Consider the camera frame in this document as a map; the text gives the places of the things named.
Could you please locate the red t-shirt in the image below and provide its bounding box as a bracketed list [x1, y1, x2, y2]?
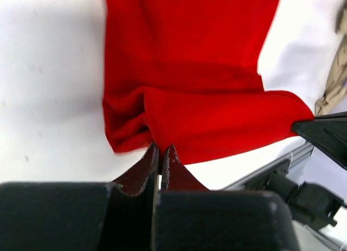
[102, 0, 314, 164]

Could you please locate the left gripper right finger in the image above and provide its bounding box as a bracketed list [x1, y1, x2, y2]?
[151, 146, 299, 250]

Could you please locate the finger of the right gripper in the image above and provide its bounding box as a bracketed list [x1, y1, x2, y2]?
[291, 112, 347, 169]

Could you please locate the aluminium rail frame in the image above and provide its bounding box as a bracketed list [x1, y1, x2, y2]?
[224, 142, 346, 250]

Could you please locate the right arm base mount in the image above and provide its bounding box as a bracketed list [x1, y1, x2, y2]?
[244, 159, 345, 230]

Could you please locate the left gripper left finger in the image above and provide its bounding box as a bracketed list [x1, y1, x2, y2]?
[1, 144, 159, 250]

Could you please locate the beige t-shirt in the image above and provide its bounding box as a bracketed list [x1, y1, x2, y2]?
[315, 5, 346, 115]

